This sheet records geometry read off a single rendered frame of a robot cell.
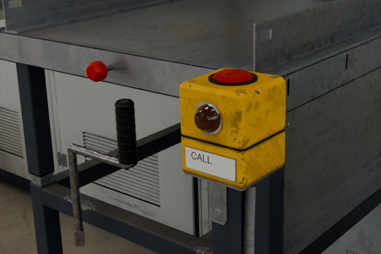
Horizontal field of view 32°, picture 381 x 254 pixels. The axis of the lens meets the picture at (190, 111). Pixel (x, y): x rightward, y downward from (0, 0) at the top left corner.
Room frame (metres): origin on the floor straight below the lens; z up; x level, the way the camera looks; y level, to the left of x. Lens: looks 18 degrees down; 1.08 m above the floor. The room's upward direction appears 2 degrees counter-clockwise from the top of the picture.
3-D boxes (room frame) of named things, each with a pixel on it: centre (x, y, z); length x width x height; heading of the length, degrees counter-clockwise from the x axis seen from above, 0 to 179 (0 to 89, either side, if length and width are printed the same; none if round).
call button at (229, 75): (0.64, -0.04, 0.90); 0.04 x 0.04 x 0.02
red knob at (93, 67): (1.01, 0.14, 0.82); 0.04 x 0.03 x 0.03; 140
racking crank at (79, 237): (1.03, 0.15, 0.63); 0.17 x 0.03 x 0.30; 50
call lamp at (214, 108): (0.60, -0.01, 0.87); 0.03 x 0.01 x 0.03; 50
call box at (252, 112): (0.64, -0.04, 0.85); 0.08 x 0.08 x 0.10; 50
